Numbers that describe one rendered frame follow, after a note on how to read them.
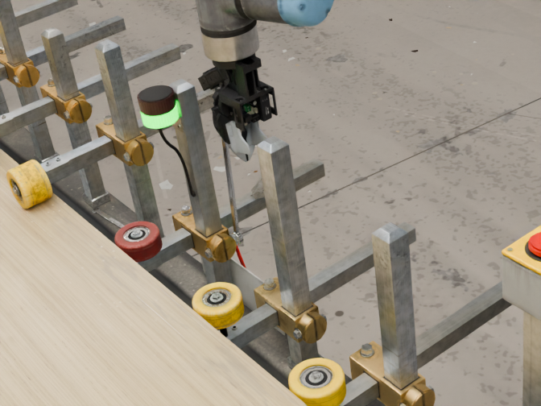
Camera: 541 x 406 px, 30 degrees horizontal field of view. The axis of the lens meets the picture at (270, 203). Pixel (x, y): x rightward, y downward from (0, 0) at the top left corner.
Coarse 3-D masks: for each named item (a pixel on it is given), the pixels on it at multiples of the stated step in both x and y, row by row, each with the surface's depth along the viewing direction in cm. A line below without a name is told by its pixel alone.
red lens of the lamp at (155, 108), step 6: (138, 96) 164; (174, 96) 164; (138, 102) 163; (144, 102) 162; (150, 102) 161; (156, 102) 161; (162, 102) 161; (168, 102) 162; (174, 102) 164; (144, 108) 162; (150, 108) 162; (156, 108) 162; (162, 108) 162; (168, 108) 163; (150, 114) 162; (156, 114) 162
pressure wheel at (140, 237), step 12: (132, 228) 180; (144, 228) 179; (156, 228) 178; (120, 240) 176; (132, 240) 176; (144, 240) 175; (156, 240) 176; (132, 252) 175; (144, 252) 175; (156, 252) 177
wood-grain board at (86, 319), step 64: (0, 192) 197; (0, 256) 178; (64, 256) 176; (128, 256) 173; (0, 320) 163; (64, 320) 161; (128, 320) 159; (192, 320) 157; (0, 384) 151; (64, 384) 149; (128, 384) 147; (192, 384) 145; (256, 384) 144
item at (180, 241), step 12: (300, 168) 197; (312, 168) 196; (300, 180) 195; (312, 180) 197; (228, 204) 190; (240, 204) 189; (252, 204) 190; (264, 204) 192; (228, 216) 187; (240, 216) 189; (228, 228) 188; (168, 240) 183; (180, 240) 182; (168, 252) 182; (180, 252) 184; (144, 264) 179; (156, 264) 181
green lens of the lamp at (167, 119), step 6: (174, 108) 164; (144, 114) 164; (168, 114) 163; (174, 114) 164; (144, 120) 164; (150, 120) 163; (156, 120) 163; (162, 120) 163; (168, 120) 163; (174, 120) 164; (150, 126) 164; (156, 126) 164; (162, 126) 164
